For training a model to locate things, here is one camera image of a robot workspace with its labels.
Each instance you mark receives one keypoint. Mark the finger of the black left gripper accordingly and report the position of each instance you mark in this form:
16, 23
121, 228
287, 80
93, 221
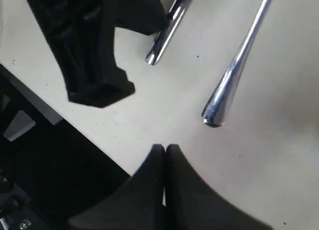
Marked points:
80, 34
143, 16

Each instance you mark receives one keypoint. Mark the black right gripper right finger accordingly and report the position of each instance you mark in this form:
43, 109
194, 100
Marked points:
192, 204

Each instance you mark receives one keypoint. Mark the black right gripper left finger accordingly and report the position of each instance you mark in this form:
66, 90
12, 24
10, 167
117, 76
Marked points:
136, 205

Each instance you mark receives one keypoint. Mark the silver metal fork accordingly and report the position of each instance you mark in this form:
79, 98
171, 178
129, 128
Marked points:
217, 108

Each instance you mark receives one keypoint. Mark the silver table knife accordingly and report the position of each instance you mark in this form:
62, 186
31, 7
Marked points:
161, 40

